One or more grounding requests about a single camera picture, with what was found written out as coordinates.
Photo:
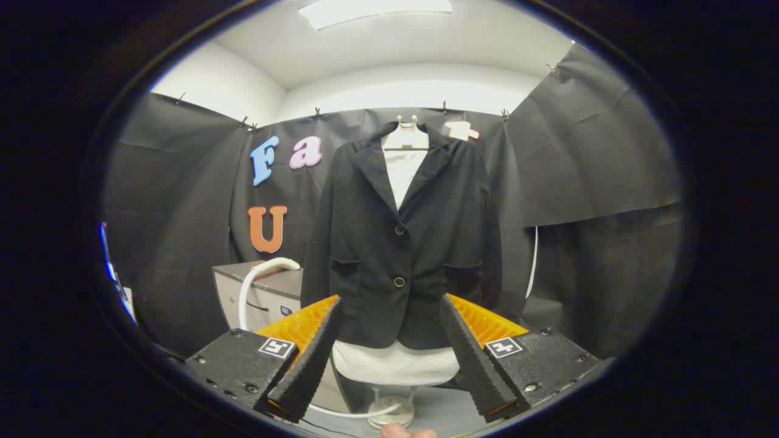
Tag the white mannequin stand base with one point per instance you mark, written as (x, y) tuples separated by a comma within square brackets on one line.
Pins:
[(389, 410)]

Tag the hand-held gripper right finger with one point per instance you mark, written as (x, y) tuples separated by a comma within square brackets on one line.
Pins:
[(471, 365)]

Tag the white ceiling light panel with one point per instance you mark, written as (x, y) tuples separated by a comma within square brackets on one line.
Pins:
[(374, 11)]

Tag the black backdrop cloth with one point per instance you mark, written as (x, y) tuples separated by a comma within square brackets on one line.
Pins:
[(182, 201)]

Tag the beige plastic hanger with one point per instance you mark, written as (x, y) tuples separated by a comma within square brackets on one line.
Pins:
[(406, 137)]

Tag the white mannequin torso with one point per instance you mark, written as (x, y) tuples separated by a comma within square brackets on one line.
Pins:
[(398, 167)]

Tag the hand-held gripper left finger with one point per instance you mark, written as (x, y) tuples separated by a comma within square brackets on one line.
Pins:
[(310, 365)]

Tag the black blazer jacket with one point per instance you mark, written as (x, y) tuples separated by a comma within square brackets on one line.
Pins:
[(371, 243)]

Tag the grey white cabinet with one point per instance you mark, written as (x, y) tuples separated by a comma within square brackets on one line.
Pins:
[(277, 289)]

